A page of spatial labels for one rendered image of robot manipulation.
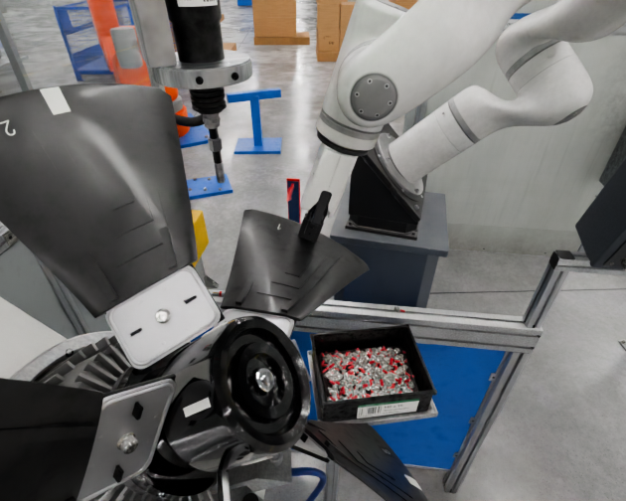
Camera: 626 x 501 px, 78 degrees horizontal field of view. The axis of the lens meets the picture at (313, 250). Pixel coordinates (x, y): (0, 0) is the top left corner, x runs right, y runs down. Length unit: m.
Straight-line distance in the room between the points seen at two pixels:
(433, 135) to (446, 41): 0.58
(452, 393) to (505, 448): 0.69
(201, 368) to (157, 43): 0.23
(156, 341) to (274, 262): 0.23
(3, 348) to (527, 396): 1.86
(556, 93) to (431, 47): 0.56
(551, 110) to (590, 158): 1.62
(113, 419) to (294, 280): 0.29
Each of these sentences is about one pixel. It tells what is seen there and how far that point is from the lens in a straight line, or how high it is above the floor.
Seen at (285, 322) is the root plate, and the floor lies 1.17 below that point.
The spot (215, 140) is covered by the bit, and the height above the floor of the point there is 1.40.
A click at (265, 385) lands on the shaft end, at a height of 1.22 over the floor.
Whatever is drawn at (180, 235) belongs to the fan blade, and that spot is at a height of 1.30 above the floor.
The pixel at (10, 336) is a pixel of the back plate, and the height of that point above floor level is 1.17.
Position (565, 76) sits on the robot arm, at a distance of 0.95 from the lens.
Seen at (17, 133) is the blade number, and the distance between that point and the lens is 0.47.
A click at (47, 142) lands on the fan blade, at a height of 1.38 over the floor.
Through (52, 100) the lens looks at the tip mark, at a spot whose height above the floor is 1.40.
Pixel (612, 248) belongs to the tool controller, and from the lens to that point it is 0.87.
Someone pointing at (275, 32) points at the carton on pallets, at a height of 0.23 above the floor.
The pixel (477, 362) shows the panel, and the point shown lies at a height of 0.71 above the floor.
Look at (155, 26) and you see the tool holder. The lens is 0.29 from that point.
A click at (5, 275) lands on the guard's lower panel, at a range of 1.19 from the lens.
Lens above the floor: 1.52
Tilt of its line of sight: 37 degrees down
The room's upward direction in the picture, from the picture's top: straight up
